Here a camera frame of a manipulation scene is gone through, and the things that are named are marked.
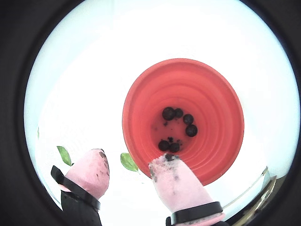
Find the pink-covered gripper finger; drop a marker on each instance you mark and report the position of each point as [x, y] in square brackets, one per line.
[178, 186]
[87, 174]

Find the red collapsible silicone cup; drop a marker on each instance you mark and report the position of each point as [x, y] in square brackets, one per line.
[211, 94]

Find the large green leaf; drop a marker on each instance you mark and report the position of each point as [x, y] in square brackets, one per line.
[64, 155]

